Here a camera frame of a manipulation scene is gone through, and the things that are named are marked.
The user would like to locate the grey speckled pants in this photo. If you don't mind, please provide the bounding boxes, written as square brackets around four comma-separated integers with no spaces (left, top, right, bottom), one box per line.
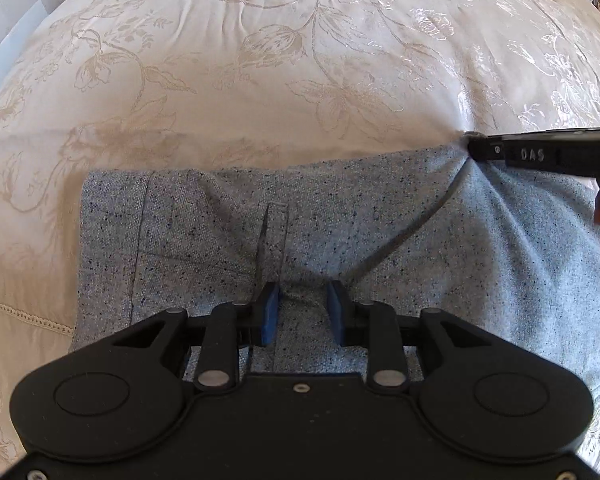
[72,145,600,396]

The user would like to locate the cream embroidered bedspread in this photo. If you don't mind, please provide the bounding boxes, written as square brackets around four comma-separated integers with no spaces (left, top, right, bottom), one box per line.
[0,0,600,474]

